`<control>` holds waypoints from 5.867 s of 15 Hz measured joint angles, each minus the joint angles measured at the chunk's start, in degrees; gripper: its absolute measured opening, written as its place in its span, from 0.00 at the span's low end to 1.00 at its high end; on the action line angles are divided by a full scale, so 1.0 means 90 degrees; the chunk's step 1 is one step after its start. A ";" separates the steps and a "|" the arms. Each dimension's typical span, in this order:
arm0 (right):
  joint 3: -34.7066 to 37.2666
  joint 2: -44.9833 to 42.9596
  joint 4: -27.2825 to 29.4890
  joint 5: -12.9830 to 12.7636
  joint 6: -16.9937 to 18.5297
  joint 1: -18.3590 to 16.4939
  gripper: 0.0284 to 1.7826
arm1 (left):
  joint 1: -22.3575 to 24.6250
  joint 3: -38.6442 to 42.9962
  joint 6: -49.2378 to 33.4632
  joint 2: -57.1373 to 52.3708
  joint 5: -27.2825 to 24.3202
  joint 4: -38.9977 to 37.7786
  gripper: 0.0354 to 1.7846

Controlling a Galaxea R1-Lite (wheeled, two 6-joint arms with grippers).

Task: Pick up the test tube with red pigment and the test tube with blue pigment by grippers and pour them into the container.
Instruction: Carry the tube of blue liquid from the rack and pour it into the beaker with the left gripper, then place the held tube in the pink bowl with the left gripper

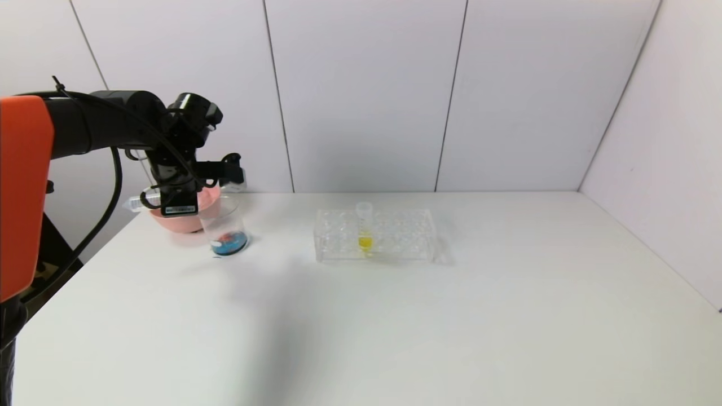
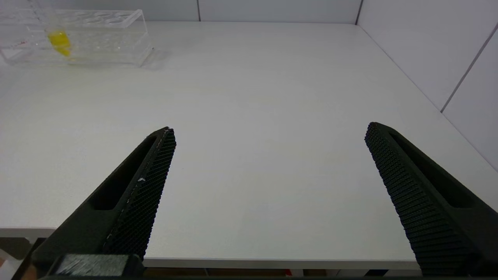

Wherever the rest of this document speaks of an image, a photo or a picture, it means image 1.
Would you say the test tube with yellow pigment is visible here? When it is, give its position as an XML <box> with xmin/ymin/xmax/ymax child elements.
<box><xmin>357</xmin><ymin>201</ymin><xmax>375</xmax><ymax>256</ymax></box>

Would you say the pink plastic bowl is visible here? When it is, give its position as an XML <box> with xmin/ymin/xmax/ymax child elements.
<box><xmin>149</xmin><ymin>185</ymin><xmax>222</xmax><ymax>234</ymax></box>

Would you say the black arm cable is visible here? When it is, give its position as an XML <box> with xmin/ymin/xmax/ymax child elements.
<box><xmin>23</xmin><ymin>145</ymin><xmax>123</xmax><ymax>305</ymax></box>

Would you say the clear acrylic test tube rack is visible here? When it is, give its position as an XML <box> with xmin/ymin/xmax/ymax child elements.
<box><xmin>314</xmin><ymin>208</ymin><xmax>438</xmax><ymax>263</ymax></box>

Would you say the test tube with blue pigment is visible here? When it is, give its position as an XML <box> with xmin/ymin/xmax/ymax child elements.
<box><xmin>123</xmin><ymin>193</ymin><xmax>164</xmax><ymax>214</ymax></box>

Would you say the clear glass beaker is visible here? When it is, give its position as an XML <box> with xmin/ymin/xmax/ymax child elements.
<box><xmin>197</xmin><ymin>195</ymin><xmax>250</xmax><ymax>258</ymax></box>

